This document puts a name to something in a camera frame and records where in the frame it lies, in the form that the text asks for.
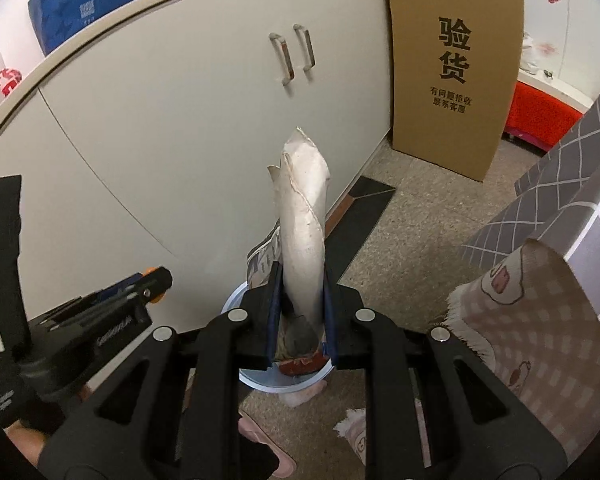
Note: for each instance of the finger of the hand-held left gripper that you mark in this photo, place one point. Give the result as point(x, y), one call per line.
point(130, 290)

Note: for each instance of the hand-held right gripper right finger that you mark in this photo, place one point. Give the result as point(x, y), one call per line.
point(331, 320)

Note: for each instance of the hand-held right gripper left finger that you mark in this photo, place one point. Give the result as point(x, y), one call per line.
point(275, 310)

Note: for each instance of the light blue plastic bin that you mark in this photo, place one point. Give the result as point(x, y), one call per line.
point(265, 381)

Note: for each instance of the white paper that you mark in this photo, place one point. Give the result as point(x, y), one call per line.
point(302, 220)

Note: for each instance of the person's left hand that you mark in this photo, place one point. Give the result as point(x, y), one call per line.
point(27, 442)

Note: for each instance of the printed newspaper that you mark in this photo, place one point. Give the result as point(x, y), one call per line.
point(262, 260)

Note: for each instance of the red snack packet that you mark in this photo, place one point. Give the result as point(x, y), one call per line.
point(305, 365)

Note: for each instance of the pink slipper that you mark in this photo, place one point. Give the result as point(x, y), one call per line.
point(265, 447)
point(300, 396)

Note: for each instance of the white cabinet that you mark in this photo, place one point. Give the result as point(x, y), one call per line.
point(155, 135)

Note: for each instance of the white bag with red print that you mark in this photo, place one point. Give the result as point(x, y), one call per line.
point(0, 80)

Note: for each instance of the pink checked cloth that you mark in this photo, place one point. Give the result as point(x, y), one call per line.
point(530, 340)

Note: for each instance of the brown cardboard box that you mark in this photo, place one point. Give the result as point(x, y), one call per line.
point(450, 125)

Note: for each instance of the blue bag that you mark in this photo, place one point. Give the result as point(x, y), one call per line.
point(85, 5)

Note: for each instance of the grey grid tablecloth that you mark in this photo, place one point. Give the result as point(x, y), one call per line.
point(570, 195)

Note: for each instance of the red storage box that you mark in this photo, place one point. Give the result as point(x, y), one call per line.
point(540, 115)

